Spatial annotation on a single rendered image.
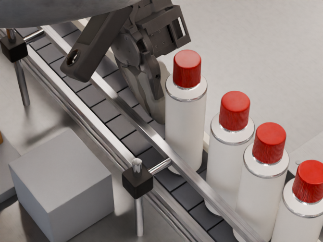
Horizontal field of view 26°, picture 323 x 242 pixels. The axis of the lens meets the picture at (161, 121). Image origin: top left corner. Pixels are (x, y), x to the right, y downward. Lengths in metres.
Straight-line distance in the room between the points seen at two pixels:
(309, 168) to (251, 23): 0.56
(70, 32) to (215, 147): 0.43
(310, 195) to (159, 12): 0.32
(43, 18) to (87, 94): 0.69
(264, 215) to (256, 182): 0.07
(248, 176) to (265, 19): 0.52
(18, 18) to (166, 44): 0.56
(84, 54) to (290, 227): 0.33
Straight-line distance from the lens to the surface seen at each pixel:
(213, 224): 0.93
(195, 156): 0.93
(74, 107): 1.07
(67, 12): 0.38
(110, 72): 1.09
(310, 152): 1.01
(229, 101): 0.78
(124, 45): 0.91
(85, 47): 0.88
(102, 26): 0.88
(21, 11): 0.37
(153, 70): 0.89
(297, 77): 1.17
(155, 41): 0.91
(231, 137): 0.80
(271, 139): 0.75
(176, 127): 0.88
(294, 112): 1.12
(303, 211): 0.75
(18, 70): 1.07
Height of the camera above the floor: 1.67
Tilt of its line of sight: 50 degrees down
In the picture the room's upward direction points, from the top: straight up
